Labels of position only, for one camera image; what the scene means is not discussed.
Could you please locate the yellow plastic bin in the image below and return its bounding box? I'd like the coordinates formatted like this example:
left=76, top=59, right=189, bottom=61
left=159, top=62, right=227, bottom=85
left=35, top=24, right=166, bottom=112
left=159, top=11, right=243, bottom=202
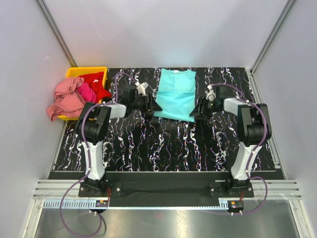
left=57, top=66, right=109, bottom=120

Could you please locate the left aluminium frame post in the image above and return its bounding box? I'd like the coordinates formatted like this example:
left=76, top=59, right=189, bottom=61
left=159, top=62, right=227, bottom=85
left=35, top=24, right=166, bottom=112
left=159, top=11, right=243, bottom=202
left=35, top=0, right=78, bottom=67

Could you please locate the teal t-shirt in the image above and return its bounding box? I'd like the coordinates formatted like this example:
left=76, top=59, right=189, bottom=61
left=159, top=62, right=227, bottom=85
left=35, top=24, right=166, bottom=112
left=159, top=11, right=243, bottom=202
left=154, top=68, right=196, bottom=122

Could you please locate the magenta t-shirt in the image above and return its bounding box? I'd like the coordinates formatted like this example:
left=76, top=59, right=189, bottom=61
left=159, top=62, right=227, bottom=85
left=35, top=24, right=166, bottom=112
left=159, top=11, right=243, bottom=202
left=77, top=83, right=97, bottom=103

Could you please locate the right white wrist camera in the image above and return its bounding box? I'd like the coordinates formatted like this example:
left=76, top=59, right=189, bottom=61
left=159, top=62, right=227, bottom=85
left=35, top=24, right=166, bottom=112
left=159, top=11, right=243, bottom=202
left=205, top=85, right=216, bottom=102

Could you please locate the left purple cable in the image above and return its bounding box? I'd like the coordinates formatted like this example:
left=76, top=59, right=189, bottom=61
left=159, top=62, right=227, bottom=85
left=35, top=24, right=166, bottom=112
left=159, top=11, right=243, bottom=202
left=59, top=71, right=139, bottom=236

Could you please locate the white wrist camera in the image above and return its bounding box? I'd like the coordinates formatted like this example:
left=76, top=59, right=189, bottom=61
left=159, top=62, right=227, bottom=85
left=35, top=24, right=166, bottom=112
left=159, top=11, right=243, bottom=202
left=135, top=82, right=149, bottom=96
left=205, top=85, right=216, bottom=102

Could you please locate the aluminium frame post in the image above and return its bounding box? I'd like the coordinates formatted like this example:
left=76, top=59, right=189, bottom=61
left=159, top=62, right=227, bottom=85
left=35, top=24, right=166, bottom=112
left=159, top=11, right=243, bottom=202
left=35, top=0, right=78, bottom=67
left=250, top=0, right=298, bottom=74

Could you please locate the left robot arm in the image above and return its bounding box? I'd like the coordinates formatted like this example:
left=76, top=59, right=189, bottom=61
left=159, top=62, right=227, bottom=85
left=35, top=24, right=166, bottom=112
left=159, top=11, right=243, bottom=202
left=75, top=83, right=162, bottom=196

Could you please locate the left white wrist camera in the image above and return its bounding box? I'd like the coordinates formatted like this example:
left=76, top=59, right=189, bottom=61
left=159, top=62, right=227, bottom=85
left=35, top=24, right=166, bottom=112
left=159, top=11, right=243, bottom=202
left=135, top=82, right=149, bottom=96

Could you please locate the slotted cable duct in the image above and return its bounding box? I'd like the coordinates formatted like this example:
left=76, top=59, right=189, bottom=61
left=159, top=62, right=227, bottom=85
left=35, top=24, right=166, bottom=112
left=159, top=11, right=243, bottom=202
left=44, top=199, right=229, bottom=210

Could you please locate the salmon pink t-shirt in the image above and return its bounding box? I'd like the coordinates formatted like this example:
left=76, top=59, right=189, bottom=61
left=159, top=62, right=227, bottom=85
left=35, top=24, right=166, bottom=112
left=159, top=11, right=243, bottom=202
left=46, top=77, right=85, bottom=121

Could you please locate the red t-shirt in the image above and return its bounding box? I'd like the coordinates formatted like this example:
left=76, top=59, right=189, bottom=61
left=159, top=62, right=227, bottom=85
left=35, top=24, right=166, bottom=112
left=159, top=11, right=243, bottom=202
left=80, top=71, right=112, bottom=103

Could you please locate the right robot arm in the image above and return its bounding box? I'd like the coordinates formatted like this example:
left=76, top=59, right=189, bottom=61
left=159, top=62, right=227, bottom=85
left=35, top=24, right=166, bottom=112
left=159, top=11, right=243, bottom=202
left=190, top=83, right=272, bottom=198

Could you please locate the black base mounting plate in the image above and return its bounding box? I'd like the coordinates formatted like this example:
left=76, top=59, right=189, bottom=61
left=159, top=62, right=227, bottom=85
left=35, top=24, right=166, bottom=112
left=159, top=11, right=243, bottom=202
left=47, top=171, right=284, bottom=208

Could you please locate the right aluminium frame post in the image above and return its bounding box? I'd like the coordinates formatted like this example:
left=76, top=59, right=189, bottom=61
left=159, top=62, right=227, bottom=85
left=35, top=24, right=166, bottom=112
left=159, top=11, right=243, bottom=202
left=250, top=0, right=298, bottom=74

